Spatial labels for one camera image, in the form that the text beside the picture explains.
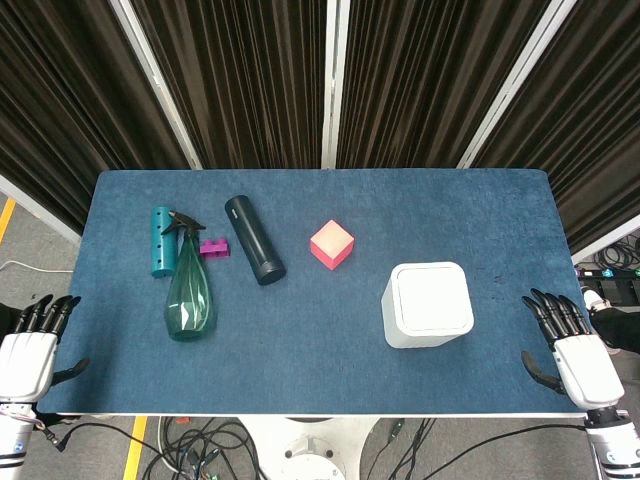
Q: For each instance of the white square container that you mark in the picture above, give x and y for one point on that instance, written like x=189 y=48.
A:
x=428 y=305

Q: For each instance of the dark pleated curtain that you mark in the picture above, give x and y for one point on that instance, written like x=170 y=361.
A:
x=320 y=82

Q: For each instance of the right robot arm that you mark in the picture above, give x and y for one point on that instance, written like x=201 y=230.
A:
x=612 y=442

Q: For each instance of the black power strip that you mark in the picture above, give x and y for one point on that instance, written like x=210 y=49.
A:
x=607 y=274

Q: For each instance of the blue felt table mat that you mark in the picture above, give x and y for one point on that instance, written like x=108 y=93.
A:
x=320 y=290

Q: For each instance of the pink cube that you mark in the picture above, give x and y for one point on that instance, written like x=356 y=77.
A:
x=332 y=244

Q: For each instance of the magenta toy brick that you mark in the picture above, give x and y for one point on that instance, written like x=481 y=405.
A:
x=216 y=248

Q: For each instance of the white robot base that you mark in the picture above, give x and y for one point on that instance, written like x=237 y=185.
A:
x=309 y=447

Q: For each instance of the black cylindrical bottle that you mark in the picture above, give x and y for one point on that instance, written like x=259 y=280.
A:
x=255 y=240

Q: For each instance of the teal perforated cylinder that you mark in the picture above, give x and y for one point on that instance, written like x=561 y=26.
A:
x=163 y=243

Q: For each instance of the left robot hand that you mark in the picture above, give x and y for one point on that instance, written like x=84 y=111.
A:
x=27 y=352

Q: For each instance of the green transparent spray bottle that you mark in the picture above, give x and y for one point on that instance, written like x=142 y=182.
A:
x=189 y=290

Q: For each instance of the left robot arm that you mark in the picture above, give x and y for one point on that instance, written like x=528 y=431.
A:
x=12 y=440

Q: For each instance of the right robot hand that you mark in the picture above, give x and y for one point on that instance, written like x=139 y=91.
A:
x=585 y=362

